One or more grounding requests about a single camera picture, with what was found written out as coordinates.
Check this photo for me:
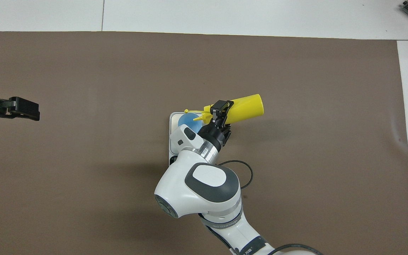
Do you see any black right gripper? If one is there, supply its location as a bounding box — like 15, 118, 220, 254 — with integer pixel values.
199, 100, 234, 146

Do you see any yellow squeeze bottle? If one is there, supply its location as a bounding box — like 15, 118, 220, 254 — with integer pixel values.
184, 94, 264, 125

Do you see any light blue plastic cup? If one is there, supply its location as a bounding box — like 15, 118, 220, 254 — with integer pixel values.
178, 113, 204, 134

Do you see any silver digital kitchen scale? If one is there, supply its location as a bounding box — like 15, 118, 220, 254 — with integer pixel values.
169, 112, 212, 168

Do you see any brown paper table mat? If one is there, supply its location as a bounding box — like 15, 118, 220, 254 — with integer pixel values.
0, 31, 408, 255

